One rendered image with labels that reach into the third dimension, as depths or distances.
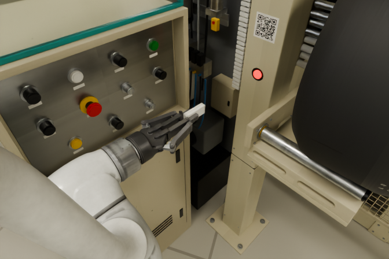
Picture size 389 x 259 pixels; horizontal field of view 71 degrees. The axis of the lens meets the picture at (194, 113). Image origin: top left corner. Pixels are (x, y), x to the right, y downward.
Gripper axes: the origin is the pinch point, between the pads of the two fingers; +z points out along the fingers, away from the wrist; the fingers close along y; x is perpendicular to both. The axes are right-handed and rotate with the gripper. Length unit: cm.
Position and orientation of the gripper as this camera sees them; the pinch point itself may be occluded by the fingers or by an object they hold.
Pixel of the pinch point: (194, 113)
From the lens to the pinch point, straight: 74.8
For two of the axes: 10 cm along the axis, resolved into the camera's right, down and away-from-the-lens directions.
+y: -6.9, -4.7, 5.5
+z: 7.2, -4.5, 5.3
